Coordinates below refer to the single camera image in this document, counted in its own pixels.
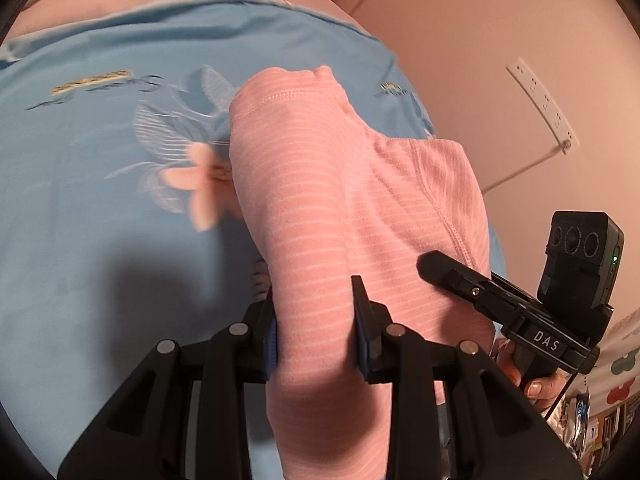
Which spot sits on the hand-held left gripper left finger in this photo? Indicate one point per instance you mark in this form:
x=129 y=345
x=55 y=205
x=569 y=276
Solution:
x=271 y=350

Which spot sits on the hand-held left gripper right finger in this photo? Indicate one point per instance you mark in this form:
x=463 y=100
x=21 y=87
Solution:
x=361 y=342

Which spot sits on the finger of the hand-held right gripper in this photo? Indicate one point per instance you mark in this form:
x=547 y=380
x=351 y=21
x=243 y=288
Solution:
x=450 y=272

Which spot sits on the pink striped long-sleeve shirt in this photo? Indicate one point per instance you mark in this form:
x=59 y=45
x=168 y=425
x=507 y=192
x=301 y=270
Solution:
x=320 y=200

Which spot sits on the person's right hand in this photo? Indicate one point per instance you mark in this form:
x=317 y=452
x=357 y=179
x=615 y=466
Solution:
x=542 y=387

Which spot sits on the white flower-print cloth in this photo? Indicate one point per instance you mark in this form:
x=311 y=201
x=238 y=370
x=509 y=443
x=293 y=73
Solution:
x=620 y=355

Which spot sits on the cluttered shelf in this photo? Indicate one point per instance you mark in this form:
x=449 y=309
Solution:
x=590 y=435

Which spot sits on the white power strip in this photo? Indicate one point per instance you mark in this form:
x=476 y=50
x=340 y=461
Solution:
x=542 y=102

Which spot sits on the blue floral blanket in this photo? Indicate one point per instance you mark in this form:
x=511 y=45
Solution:
x=100 y=220

